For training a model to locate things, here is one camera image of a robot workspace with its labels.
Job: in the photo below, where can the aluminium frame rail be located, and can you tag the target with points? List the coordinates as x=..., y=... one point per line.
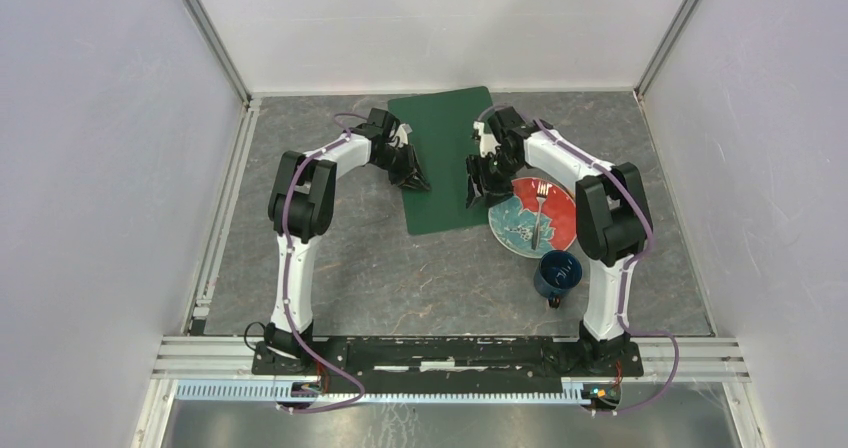
x=701, y=359

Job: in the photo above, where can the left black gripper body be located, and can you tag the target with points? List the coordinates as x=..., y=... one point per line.
x=397, y=162

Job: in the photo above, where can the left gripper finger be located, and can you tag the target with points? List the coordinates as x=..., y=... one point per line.
x=398, y=177
x=416, y=180

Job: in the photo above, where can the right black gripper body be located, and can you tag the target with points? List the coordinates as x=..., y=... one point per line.
x=496, y=169

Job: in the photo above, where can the silver metal fork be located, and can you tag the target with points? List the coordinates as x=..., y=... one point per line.
x=542, y=190

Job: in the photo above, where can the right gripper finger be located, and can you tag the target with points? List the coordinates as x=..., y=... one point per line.
x=497, y=192
x=475, y=192

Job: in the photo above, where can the red teal floral plate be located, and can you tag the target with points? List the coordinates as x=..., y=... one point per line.
x=512, y=221

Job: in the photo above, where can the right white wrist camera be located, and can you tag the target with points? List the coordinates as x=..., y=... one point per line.
x=486, y=140

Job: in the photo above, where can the dark blue mug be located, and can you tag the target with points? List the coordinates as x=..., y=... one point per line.
x=556, y=274

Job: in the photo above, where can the green rectangular placemat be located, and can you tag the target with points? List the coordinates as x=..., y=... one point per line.
x=441, y=134

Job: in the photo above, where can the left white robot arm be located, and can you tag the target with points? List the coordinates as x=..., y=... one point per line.
x=301, y=208

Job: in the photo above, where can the blue slotted cable duct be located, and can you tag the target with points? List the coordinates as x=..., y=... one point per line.
x=305, y=392

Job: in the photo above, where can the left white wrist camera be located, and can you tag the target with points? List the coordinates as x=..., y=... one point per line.
x=400, y=136

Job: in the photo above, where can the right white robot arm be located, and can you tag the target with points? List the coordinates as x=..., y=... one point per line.
x=613, y=224

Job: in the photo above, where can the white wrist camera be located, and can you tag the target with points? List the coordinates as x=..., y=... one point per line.
x=486, y=140
x=400, y=136

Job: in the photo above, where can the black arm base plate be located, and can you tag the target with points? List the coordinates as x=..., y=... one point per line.
x=527, y=365

